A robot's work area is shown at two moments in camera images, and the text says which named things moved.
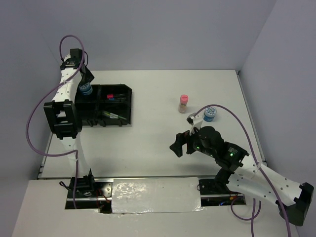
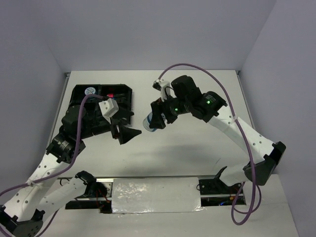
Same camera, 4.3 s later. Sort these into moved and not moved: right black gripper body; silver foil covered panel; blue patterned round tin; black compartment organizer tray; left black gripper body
Moved: blue patterned round tin; left black gripper body; right black gripper body
Not moved: silver foil covered panel; black compartment organizer tray
